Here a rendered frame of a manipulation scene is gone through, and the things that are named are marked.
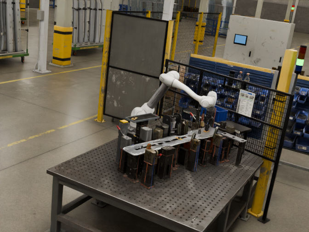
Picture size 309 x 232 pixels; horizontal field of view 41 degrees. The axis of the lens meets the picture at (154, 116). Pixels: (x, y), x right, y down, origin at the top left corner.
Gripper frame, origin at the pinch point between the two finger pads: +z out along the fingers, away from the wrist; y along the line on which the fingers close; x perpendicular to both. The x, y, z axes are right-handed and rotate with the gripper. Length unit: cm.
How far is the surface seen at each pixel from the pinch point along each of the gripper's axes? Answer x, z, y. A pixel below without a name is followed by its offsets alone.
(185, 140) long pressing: -43.4, 4.6, 6.6
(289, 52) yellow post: 58, -92, 49
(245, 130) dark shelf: 42.2, 1.9, 23.7
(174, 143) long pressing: -62, 5, 7
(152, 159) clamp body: -109, 5, 24
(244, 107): 55, -20, 10
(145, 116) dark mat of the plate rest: -65, -11, -34
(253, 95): 55, -37, 18
